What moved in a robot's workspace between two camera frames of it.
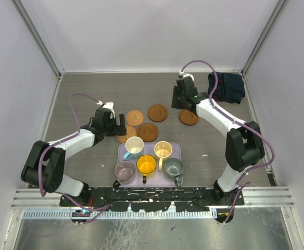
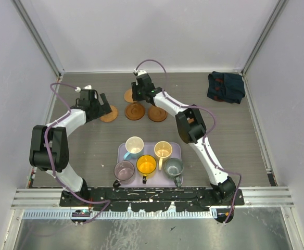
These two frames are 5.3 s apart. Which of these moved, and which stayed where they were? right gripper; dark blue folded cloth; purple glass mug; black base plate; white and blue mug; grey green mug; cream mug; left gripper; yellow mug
Moved: right gripper; left gripper
Stayed: purple glass mug; cream mug; grey green mug; yellow mug; black base plate; white and blue mug; dark blue folded cloth
